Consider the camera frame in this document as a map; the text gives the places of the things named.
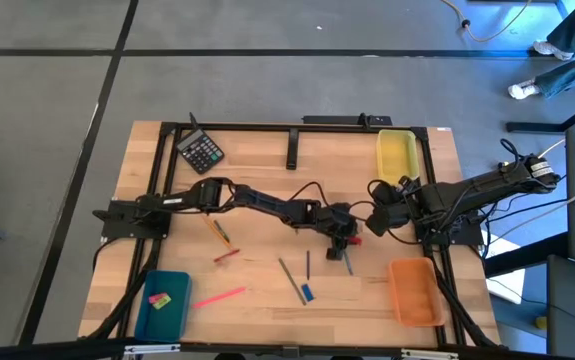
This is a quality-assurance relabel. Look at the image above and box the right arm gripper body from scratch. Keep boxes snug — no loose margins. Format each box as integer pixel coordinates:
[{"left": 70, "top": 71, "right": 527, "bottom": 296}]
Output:
[{"left": 364, "top": 179, "right": 417, "bottom": 239}]

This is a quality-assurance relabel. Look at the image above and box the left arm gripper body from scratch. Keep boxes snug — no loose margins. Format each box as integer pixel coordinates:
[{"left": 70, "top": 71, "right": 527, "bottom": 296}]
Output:
[{"left": 311, "top": 201, "right": 361, "bottom": 262}]

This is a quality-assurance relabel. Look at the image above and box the long grey pencil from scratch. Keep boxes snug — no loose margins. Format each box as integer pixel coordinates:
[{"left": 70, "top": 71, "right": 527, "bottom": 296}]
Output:
[{"left": 277, "top": 256, "right": 308, "bottom": 307}]

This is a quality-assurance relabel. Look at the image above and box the green crayon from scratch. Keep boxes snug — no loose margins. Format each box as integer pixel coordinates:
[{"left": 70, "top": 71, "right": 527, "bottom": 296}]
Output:
[{"left": 214, "top": 220, "right": 232, "bottom": 245}]

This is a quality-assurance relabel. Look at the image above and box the red crayon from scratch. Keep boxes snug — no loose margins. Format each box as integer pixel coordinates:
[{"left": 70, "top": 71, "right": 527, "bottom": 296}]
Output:
[{"left": 212, "top": 248, "right": 242, "bottom": 264}]

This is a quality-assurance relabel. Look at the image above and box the orange pencil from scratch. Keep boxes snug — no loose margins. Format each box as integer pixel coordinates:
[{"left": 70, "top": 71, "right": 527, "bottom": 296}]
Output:
[{"left": 203, "top": 214, "right": 235, "bottom": 251}]

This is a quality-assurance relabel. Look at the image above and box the long pink pen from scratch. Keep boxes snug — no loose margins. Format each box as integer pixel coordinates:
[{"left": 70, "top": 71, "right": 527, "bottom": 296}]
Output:
[{"left": 190, "top": 286, "right": 248, "bottom": 310}]

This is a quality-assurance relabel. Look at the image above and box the yellow plastic bin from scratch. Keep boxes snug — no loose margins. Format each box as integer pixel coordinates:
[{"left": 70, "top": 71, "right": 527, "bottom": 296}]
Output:
[{"left": 375, "top": 128, "right": 421, "bottom": 185}]

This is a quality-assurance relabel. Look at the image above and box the orange plastic bin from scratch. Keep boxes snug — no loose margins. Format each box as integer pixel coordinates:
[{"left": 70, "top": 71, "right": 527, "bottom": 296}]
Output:
[{"left": 386, "top": 256, "right": 446, "bottom": 328}]

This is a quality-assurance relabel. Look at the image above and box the black power strip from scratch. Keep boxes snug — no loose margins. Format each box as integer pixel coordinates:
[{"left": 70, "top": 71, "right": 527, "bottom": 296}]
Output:
[{"left": 301, "top": 113, "right": 393, "bottom": 127}]

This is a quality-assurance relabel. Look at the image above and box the white paper sheet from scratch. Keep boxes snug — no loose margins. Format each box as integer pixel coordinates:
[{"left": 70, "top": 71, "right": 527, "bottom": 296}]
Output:
[{"left": 484, "top": 234, "right": 527, "bottom": 305}]

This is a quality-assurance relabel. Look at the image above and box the black desk leg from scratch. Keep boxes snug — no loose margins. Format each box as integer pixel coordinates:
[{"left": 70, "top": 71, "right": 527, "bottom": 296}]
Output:
[
  {"left": 505, "top": 92, "right": 575, "bottom": 135},
  {"left": 484, "top": 232, "right": 568, "bottom": 279}
]

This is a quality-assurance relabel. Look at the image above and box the black calculator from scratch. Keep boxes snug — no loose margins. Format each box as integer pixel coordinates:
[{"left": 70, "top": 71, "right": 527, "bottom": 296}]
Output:
[{"left": 175, "top": 127, "right": 226, "bottom": 175}]

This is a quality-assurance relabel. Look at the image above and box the white shoe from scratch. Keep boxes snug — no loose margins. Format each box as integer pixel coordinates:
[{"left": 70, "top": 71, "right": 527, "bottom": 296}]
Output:
[
  {"left": 506, "top": 79, "right": 541, "bottom": 100},
  {"left": 532, "top": 39, "right": 575, "bottom": 62}
]

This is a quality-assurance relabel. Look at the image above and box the teal plastic bin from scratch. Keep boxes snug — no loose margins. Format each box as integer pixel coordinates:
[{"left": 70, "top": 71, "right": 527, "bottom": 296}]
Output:
[{"left": 134, "top": 269, "right": 193, "bottom": 343}]

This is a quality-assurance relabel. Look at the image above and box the person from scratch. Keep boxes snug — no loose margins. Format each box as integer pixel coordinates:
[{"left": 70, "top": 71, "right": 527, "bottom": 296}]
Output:
[{"left": 506, "top": 0, "right": 575, "bottom": 101}]

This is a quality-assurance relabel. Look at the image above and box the black crossbar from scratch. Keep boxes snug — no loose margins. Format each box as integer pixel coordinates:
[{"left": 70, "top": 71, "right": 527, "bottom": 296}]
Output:
[{"left": 0, "top": 338, "right": 575, "bottom": 360}]

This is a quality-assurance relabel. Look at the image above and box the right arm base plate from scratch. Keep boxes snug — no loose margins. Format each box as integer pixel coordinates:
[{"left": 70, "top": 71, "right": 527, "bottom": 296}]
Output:
[{"left": 414, "top": 219, "right": 486, "bottom": 247}]

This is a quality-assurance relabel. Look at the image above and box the short black frame strut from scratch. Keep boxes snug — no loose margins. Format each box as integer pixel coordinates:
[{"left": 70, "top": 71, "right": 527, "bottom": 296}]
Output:
[{"left": 286, "top": 127, "right": 300, "bottom": 171}]

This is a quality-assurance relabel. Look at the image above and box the black cable sleeve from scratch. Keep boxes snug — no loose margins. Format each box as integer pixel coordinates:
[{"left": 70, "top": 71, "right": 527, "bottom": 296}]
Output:
[
  {"left": 86, "top": 238, "right": 163, "bottom": 341},
  {"left": 429, "top": 247, "right": 501, "bottom": 349}
]

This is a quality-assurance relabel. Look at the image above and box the black table frame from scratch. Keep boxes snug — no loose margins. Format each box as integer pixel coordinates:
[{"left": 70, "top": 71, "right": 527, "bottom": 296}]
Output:
[{"left": 79, "top": 121, "right": 501, "bottom": 351}]

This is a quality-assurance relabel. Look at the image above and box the silver bracket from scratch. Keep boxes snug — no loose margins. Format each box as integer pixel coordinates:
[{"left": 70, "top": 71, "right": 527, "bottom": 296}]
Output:
[
  {"left": 123, "top": 343, "right": 182, "bottom": 356},
  {"left": 400, "top": 348, "right": 461, "bottom": 360}
]

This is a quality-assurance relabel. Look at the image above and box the white cable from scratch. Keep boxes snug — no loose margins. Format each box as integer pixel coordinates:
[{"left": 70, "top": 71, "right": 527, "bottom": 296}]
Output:
[{"left": 486, "top": 174, "right": 575, "bottom": 246}]

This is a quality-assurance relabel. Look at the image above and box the yellow cable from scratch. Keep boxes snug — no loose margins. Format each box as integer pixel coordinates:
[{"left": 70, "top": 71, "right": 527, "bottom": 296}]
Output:
[{"left": 440, "top": 0, "right": 534, "bottom": 44}]

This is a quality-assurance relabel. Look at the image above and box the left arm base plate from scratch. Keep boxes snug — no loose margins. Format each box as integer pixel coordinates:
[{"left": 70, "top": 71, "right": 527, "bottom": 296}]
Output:
[{"left": 100, "top": 198, "right": 173, "bottom": 240}]

